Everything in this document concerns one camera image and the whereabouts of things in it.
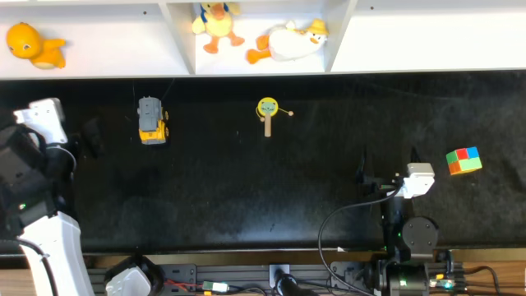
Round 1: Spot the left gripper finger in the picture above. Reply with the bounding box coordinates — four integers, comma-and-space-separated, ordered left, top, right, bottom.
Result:
81, 118, 104, 158

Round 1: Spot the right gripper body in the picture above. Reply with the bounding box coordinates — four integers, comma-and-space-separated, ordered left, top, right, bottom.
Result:
361, 177, 406, 197

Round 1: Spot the many-coloured puzzle cube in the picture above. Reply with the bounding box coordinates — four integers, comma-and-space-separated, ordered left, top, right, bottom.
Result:
445, 146, 483, 177

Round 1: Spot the grey and yellow toy truck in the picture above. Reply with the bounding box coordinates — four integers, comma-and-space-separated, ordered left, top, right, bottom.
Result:
136, 96, 170, 146

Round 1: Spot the yellow rattle drum toy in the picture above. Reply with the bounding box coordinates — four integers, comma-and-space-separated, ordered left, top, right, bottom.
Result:
255, 96, 295, 138

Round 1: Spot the yellow rubber duck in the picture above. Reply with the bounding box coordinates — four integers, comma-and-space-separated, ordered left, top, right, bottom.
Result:
5, 22, 67, 70

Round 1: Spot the white shelf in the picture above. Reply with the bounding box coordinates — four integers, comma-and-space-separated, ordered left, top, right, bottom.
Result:
0, 0, 526, 81

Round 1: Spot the white plush duck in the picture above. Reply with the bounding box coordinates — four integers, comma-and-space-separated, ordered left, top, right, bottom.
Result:
246, 18, 330, 66

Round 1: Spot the yellow plush duck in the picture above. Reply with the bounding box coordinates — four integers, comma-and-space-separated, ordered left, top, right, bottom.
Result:
191, 2, 246, 55

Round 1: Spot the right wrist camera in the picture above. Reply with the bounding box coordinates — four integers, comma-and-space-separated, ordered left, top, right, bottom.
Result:
400, 162, 436, 200

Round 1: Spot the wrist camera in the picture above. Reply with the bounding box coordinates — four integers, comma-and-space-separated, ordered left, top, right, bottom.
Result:
400, 162, 436, 200
13, 97, 69, 146

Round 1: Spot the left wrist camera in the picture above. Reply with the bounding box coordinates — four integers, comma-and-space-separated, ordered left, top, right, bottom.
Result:
13, 97, 69, 146

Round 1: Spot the mounting rail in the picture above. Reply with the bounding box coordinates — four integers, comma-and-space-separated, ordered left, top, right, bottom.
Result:
158, 261, 501, 296

